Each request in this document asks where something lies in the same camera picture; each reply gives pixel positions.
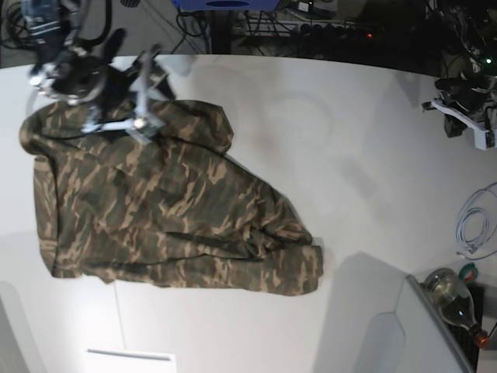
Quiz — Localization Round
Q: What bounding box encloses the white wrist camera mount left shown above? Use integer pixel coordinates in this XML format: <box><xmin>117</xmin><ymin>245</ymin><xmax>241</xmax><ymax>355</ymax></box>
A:
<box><xmin>422</xmin><ymin>99</ymin><xmax>496</xmax><ymax>151</ymax></box>

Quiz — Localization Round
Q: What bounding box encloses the camouflage t-shirt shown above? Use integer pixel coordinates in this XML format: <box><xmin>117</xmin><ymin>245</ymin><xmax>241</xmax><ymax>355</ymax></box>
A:
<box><xmin>19</xmin><ymin>100</ymin><xmax>324</xmax><ymax>296</ymax></box>

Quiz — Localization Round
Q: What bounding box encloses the green tape roll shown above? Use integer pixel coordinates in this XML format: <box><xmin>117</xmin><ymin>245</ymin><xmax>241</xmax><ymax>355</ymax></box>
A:
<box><xmin>459</xmin><ymin>263</ymin><xmax>478</xmax><ymax>284</ymax></box>

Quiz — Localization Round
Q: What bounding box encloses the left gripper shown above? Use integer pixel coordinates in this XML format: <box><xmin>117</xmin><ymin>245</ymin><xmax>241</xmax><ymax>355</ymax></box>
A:
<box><xmin>435</xmin><ymin>76</ymin><xmax>496</xmax><ymax>136</ymax></box>

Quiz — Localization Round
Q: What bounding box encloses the coiled white cable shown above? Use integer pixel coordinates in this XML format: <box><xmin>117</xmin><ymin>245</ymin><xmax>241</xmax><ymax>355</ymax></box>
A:
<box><xmin>454</xmin><ymin>184</ymin><xmax>497</xmax><ymax>260</ymax></box>

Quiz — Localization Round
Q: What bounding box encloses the blue bin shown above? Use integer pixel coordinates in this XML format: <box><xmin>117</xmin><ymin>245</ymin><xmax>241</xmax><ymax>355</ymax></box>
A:
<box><xmin>173</xmin><ymin>0</ymin><xmax>280</xmax><ymax>12</ymax></box>

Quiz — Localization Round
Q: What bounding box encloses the clear plastic bottle red cap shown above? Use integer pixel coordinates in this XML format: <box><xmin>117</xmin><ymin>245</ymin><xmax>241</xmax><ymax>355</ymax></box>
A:
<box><xmin>423</xmin><ymin>268</ymin><xmax>490</xmax><ymax>349</ymax></box>

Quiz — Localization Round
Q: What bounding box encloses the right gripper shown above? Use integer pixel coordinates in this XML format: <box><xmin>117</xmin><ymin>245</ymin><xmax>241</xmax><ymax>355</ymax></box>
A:
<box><xmin>29</xmin><ymin>29</ymin><xmax>134</xmax><ymax>116</ymax></box>

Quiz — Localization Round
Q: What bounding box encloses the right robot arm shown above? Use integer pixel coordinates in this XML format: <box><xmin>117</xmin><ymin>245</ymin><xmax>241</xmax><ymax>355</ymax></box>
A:
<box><xmin>21</xmin><ymin>1</ymin><xmax>131</xmax><ymax>114</ymax></box>

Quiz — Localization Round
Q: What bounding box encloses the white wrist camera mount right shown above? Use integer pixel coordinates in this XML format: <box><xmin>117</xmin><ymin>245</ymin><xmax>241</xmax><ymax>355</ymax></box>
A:
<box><xmin>82</xmin><ymin>44</ymin><xmax>164</xmax><ymax>145</ymax></box>

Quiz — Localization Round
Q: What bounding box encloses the black mesh tray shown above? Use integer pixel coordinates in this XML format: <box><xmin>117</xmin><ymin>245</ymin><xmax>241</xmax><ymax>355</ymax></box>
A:
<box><xmin>446</xmin><ymin>283</ymin><xmax>486</xmax><ymax>370</ymax></box>

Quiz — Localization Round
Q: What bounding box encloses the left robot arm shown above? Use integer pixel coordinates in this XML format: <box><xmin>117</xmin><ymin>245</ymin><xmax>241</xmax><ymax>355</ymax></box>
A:
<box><xmin>422</xmin><ymin>1</ymin><xmax>496</xmax><ymax>149</ymax></box>

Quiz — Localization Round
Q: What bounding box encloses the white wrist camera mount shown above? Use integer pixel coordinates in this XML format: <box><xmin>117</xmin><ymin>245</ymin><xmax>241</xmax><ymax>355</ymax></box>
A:
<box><xmin>82</xmin><ymin>44</ymin><xmax>164</xmax><ymax>145</ymax></box>
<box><xmin>422</xmin><ymin>99</ymin><xmax>496</xmax><ymax>151</ymax></box>

